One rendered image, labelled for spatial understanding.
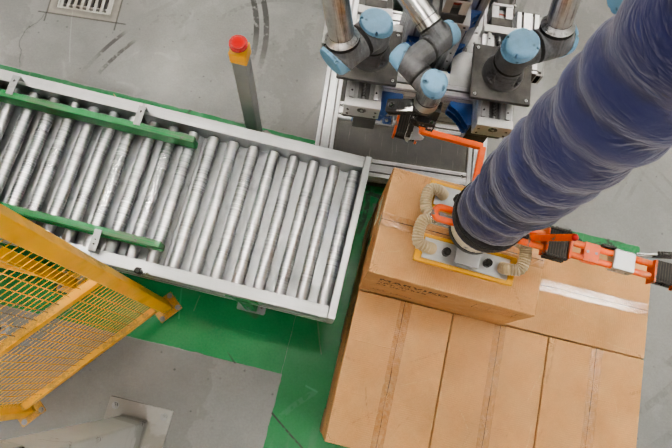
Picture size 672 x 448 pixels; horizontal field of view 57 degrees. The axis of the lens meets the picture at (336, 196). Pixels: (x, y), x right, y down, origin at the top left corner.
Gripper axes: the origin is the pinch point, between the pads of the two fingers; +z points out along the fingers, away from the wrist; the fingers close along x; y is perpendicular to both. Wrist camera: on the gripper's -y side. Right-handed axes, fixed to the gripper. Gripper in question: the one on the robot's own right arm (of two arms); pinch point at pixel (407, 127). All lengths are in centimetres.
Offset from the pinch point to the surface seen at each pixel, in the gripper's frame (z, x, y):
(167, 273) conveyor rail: 59, -61, -75
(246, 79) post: 37, 19, -65
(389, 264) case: 24.1, -41.5, 6.6
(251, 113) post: 71, 19, -65
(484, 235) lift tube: -22, -36, 26
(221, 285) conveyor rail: 59, -60, -53
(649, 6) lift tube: -121, -29, 19
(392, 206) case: 24.1, -20.7, 2.9
